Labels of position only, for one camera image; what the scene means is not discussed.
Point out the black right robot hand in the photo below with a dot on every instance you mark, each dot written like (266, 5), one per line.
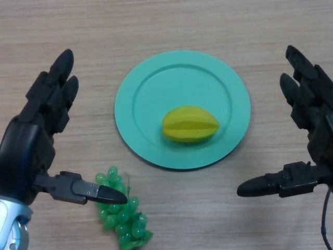
(320, 117)

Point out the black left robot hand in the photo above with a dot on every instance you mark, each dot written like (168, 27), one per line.
(28, 145)

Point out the yellow starfruit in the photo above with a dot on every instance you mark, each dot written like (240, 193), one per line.
(190, 125)

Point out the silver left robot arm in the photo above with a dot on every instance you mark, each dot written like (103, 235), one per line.
(13, 226)

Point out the teal round plate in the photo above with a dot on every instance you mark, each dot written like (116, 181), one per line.
(151, 104)

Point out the green grape bunch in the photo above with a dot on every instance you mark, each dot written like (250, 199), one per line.
(125, 221)

